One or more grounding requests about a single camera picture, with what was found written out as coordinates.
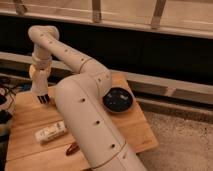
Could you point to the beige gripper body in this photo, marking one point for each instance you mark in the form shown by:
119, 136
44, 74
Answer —
39, 80

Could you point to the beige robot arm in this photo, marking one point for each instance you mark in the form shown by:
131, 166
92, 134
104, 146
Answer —
77, 99

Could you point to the white plastic bottle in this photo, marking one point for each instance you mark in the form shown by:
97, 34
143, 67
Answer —
51, 132

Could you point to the dark round bowl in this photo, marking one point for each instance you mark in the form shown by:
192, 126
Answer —
118, 100

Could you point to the red brown pocket knife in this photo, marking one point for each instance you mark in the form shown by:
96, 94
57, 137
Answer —
72, 149

